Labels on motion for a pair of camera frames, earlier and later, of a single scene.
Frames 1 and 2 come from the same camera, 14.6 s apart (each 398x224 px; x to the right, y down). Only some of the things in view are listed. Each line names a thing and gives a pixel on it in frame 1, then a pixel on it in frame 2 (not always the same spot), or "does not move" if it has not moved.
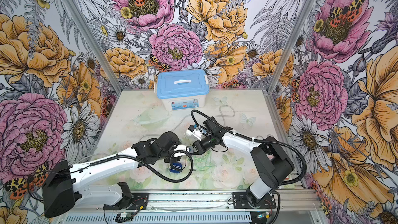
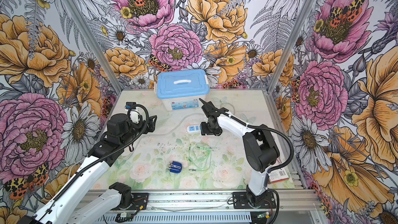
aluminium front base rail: x=292 y=207 does not move
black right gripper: x=199 y=147 -> x=204 y=131
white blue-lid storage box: x=182 y=89 does not move
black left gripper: x=171 y=159 -> x=151 y=125
